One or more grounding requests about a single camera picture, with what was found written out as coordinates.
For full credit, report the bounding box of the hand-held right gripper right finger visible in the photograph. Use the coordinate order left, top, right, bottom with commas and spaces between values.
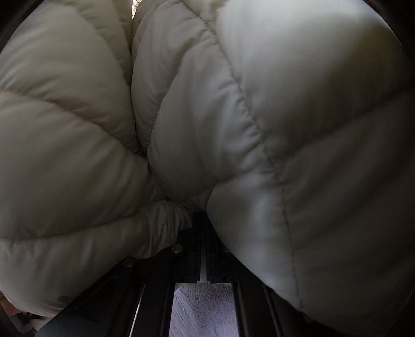
205, 215, 338, 337

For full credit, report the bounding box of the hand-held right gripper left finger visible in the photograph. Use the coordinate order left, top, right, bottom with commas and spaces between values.
36, 214, 203, 337

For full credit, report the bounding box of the beige puffer jacket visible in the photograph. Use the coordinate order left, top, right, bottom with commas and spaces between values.
0, 0, 415, 337

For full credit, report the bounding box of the lavender fleece blanket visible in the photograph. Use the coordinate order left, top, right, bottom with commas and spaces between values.
169, 281, 240, 337

